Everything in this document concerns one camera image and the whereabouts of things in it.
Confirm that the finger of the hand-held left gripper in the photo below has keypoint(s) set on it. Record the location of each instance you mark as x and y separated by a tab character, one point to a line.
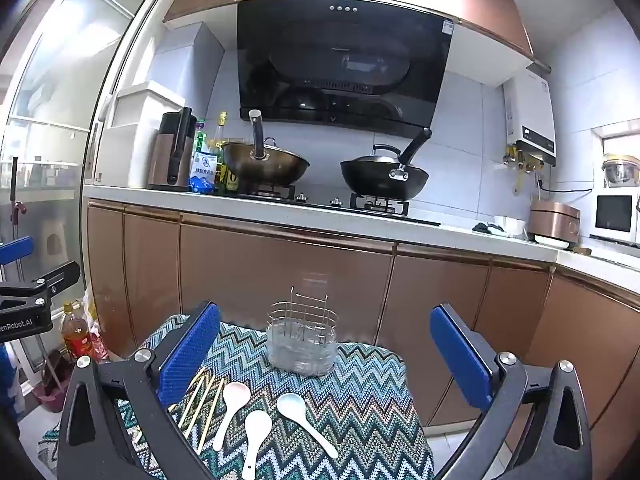
55	280
17	250

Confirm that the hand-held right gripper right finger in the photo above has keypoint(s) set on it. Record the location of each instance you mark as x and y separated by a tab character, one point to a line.
460	350

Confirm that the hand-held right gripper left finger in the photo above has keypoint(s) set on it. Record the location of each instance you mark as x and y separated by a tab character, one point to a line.
192	345

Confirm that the pale wooden chopstick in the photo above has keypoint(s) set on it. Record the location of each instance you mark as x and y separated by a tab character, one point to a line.
199	405
192	396
211	415

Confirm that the white ceramic spoon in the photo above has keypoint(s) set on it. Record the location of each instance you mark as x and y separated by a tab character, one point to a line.
235	395
257	425
295	405

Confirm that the clear plastic cup holder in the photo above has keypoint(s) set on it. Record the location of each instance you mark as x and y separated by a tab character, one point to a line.
300	340

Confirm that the red label oil bottle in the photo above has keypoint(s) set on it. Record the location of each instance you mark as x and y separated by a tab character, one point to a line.
75	335

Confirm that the person's blue clothing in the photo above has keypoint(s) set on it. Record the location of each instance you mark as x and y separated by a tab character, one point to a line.
7	380

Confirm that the purple flower-shaped dish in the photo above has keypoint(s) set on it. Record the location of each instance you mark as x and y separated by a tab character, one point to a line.
50	390

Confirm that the pink packet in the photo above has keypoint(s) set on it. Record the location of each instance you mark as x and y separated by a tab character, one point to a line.
99	345

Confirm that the dark cloth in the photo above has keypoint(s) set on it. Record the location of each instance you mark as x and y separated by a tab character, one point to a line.
482	227

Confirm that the zigzag knitted cloth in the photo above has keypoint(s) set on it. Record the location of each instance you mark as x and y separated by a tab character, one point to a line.
350	410

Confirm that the copper rice cooker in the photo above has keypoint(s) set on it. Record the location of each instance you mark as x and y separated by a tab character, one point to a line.
552	220

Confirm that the brown electric kettle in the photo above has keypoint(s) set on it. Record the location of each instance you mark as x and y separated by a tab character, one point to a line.
167	160

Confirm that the white box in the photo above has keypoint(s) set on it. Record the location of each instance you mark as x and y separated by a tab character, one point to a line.
137	130

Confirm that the blue and white salt bag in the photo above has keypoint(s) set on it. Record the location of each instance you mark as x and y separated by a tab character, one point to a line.
202	175

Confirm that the black gas stove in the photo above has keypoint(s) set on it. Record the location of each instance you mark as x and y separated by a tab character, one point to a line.
320	205

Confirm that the black wok with lid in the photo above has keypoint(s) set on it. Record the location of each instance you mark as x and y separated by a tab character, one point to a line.
380	175

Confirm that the bronze wok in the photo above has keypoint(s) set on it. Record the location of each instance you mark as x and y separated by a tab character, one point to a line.
270	162

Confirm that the brass gas pipe valves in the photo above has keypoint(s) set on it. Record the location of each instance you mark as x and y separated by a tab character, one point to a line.
520	160

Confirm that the white microwave oven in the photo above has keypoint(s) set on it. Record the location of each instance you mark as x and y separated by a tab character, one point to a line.
612	217

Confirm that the green bottle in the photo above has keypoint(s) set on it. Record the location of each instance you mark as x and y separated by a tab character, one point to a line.
200	135

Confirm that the yellow cap oil bottle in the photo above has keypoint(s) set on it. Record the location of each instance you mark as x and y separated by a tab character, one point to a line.
221	132

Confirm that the glass blender jar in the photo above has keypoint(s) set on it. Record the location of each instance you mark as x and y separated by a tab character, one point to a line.
620	170

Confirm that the white water heater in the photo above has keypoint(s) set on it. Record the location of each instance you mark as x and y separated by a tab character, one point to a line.
532	110

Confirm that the black range hood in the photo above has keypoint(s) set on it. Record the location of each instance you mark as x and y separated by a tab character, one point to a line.
345	60

